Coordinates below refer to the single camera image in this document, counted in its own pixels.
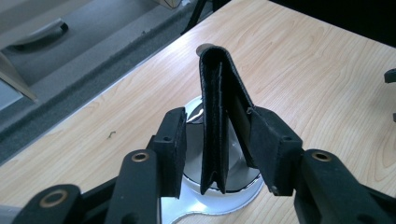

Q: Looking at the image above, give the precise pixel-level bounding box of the white stand with post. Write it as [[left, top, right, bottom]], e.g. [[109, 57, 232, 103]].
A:
[[160, 176, 266, 224]]

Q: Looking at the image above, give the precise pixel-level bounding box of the white bowl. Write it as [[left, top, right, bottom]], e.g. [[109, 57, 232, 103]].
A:
[[182, 95, 263, 192]]

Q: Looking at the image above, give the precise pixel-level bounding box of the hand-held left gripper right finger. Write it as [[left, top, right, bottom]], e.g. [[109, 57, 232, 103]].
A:
[[248, 106, 304, 197]]

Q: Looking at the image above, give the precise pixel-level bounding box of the white plastic furniture part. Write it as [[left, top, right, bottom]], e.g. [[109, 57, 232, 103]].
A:
[[0, 0, 191, 103]]

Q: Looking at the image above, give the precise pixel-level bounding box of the black wallet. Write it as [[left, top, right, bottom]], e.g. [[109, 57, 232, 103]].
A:
[[198, 45, 260, 196]]

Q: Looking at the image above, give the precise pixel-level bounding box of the dark object under desk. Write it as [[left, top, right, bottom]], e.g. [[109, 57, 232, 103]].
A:
[[10, 18, 70, 52]]

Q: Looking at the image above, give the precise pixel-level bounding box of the black frame strut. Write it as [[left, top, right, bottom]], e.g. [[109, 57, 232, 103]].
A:
[[180, 0, 233, 35]]

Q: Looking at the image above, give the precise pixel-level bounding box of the grey table grommet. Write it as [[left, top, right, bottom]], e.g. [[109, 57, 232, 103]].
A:
[[195, 43, 217, 58]]

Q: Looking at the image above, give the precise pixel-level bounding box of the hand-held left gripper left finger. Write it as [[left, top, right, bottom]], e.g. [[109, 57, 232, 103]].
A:
[[146, 106, 188, 200]]

